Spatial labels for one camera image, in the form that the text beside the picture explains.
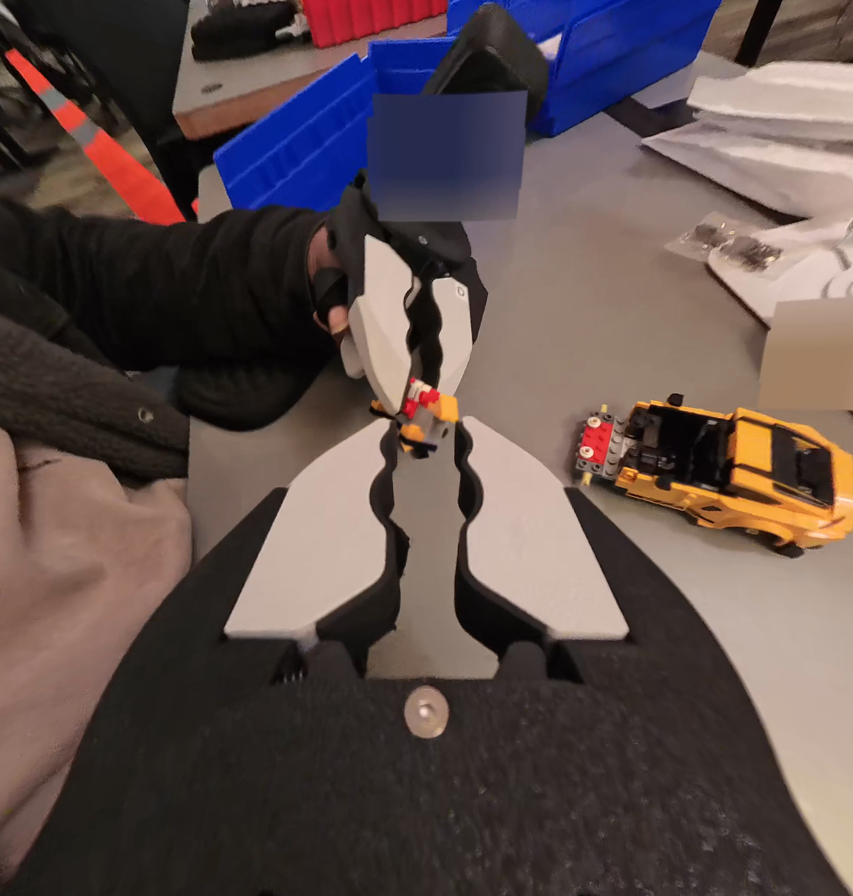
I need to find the orange reflective strap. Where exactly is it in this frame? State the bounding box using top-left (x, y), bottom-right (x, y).
top-left (5, 49), bottom-right (189, 226)

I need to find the black desk leg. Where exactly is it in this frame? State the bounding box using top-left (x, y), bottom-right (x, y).
top-left (734, 0), bottom-right (784, 67)

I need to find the red white lego assembly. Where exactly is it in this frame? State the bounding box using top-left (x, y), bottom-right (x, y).
top-left (369, 378), bottom-right (461, 459)

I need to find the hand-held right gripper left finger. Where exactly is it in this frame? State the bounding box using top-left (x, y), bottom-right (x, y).
top-left (222, 420), bottom-right (409, 678)

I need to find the person's black fleece jacket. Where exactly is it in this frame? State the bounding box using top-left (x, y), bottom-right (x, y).
top-left (0, 255), bottom-right (189, 484)

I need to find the red storage bin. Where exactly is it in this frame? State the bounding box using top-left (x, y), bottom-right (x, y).
top-left (302, 0), bottom-right (448, 49)

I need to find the yellow lego car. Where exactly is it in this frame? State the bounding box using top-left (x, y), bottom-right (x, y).
top-left (573, 393), bottom-right (853, 559)

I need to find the wooden side table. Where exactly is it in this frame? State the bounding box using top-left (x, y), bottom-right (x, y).
top-left (173, 28), bottom-right (371, 140)

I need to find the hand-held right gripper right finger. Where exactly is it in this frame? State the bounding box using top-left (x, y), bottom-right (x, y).
top-left (454, 416), bottom-right (632, 662)

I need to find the person's left forearm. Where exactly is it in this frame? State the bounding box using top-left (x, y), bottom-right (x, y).
top-left (0, 199), bottom-right (329, 372)

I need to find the black cloth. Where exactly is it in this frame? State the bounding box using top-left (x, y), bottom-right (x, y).
top-left (190, 0), bottom-right (308, 62)

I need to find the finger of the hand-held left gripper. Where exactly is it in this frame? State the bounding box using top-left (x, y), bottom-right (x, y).
top-left (420, 276), bottom-right (479, 405)
top-left (340, 234), bottom-right (423, 414)

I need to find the person's left hand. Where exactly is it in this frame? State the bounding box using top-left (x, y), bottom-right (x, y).
top-left (306, 225), bottom-right (352, 352)

